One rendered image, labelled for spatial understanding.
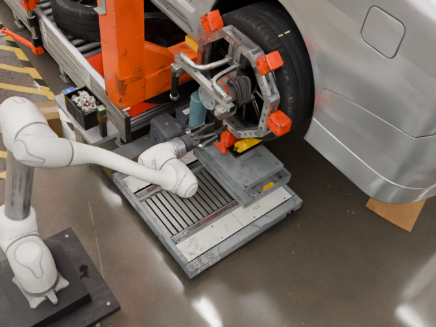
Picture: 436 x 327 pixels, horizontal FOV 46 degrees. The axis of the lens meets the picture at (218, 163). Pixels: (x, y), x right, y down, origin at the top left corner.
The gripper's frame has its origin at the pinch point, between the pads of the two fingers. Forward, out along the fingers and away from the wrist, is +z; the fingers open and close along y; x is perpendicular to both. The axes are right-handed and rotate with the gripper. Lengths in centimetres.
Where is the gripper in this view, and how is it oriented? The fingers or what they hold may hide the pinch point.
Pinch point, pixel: (218, 127)
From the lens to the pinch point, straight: 234.4
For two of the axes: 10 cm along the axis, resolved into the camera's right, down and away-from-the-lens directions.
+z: 7.8, -4.2, 4.6
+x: 1.0, -6.4, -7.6
